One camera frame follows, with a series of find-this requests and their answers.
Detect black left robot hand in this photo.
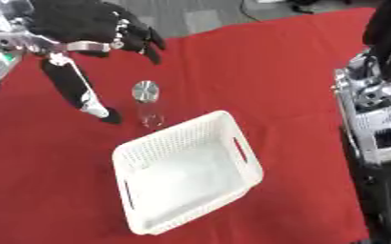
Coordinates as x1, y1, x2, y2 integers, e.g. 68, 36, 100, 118
22, 0, 168, 125

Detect clear bottle with silver cap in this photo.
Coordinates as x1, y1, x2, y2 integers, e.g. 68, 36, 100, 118
130, 79, 168, 129

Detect white perforated plastic basket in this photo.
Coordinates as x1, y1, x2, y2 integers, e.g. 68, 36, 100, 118
110, 110, 266, 236

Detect black cable on floor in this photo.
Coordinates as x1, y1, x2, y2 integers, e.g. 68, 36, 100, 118
237, 0, 264, 23

